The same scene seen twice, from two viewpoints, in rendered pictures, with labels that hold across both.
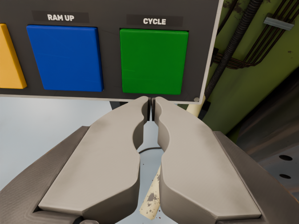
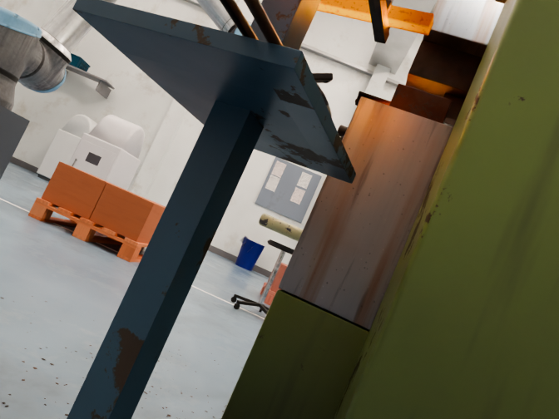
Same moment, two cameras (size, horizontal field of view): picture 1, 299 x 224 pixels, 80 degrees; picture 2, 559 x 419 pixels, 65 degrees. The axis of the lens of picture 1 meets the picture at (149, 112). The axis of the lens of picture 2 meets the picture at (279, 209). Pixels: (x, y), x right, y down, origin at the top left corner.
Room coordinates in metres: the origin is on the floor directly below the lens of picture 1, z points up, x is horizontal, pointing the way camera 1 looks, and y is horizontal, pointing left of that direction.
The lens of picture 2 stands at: (-0.28, -1.53, 0.54)
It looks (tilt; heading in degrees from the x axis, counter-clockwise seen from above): 5 degrees up; 79
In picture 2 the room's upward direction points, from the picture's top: 24 degrees clockwise
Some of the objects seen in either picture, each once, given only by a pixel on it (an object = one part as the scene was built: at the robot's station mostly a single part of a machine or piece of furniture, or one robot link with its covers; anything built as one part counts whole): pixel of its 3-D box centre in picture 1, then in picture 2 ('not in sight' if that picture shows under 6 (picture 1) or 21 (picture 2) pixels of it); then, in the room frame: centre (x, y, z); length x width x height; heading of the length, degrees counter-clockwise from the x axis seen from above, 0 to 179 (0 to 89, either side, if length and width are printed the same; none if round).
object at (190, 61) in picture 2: not in sight; (243, 108); (-0.26, -0.88, 0.71); 0.40 x 0.30 x 0.02; 58
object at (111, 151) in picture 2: not in sight; (105, 164); (-1.47, 5.02, 0.68); 0.72 x 0.62 x 1.36; 75
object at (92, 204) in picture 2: not in sight; (125, 218); (-0.71, 2.84, 0.25); 1.36 x 0.97 x 0.49; 75
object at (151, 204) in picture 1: (177, 145); (319, 243); (0.19, -0.09, 0.62); 0.44 x 0.05 x 0.05; 155
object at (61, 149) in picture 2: not in sight; (76, 152); (-2.56, 7.80, 0.72); 0.73 x 0.62 x 1.44; 165
